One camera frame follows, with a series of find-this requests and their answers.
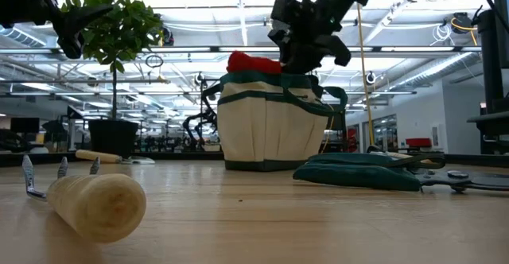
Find cream canvas green-trimmed gardening bag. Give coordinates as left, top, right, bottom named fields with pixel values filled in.
left=216, top=71, right=349, bottom=173

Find wooden handled hand shovel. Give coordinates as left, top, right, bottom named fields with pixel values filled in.
left=75, top=149, right=156, bottom=165

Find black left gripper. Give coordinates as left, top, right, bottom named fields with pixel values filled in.
left=0, top=0, right=115, bottom=60

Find black equipment stand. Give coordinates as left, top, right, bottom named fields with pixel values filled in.
left=467, top=0, right=509, bottom=156

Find yellow hanging power cord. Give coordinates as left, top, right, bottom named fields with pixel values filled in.
left=356, top=2, right=377, bottom=149

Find black ceiling cord reel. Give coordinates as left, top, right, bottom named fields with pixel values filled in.
left=160, top=25, right=176, bottom=47
left=451, top=11, right=479, bottom=35

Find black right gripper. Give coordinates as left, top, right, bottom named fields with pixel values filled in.
left=268, top=0, right=379, bottom=74

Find wooden handled hand rake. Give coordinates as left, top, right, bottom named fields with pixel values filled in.
left=21, top=154, right=147, bottom=244

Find black aluminium table frame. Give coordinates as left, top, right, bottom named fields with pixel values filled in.
left=0, top=150, right=509, bottom=169

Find green handled pruning shears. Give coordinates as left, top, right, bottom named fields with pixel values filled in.
left=293, top=151, right=509, bottom=194

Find black plant pot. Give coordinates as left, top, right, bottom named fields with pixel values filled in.
left=87, top=118, right=139, bottom=160

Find green leafy potted tree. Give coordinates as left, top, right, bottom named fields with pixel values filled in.
left=59, top=0, right=165, bottom=121

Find red box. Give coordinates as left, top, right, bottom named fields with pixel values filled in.
left=405, top=138, right=433, bottom=149

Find black background monitor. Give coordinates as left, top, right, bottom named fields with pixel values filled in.
left=10, top=117, right=41, bottom=134

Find red gardening gloves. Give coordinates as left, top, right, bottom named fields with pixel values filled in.
left=226, top=51, right=284, bottom=76

